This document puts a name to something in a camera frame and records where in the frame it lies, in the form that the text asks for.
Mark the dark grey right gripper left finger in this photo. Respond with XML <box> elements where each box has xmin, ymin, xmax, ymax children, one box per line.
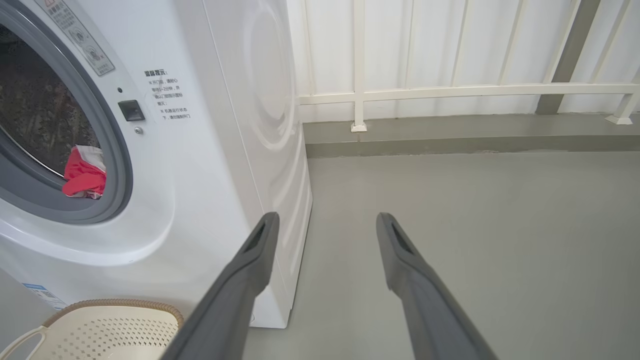
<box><xmin>159</xmin><ymin>211</ymin><xmax>281</xmax><ymax>360</ymax></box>

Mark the stainless steel washing machine drum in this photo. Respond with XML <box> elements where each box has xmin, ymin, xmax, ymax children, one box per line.
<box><xmin>0</xmin><ymin>25</ymin><xmax>101</xmax><ymax>176</ymax></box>

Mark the red garment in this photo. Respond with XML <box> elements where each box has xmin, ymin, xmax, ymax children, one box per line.
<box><xmin>62</xmin><ymin>145</ymin><xmax>107</xmax><ymax>200</ymax></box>

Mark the blue energy label sticker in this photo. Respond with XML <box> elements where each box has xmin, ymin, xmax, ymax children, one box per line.
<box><xmin>22</xmin><ymin>283</ymin><xmax>68</xmax><ymax>311</ymax></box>

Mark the white metal railing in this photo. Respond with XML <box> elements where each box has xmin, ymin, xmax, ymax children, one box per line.
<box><xmin>295</xmin><ymin>0</ymin><xmax>640</xmax><ymax>133</ymax></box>

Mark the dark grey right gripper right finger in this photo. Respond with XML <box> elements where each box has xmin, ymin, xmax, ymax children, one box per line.
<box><xmin>375</xmin><ymin>212</ymin><xmax>500</xmax><ymax>360</ymax></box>

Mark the white front-load washing machine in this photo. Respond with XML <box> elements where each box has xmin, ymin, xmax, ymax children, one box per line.
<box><xmin>0</xmin><ymin>0</ymin><xmax>314</xmax><ymax>330</ymax></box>

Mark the cream plastic laundry basket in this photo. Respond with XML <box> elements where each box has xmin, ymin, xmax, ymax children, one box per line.
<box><xmin>0</xmin><ymin>299</ymin><xmax>185</xmax><ymax>360</ymax></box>

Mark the grey warning sticker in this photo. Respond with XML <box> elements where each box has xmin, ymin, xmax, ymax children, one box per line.
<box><xmin>34</xmin><ymin>0</ymin><xmax>116</xmax><ymax>77</ymax></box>

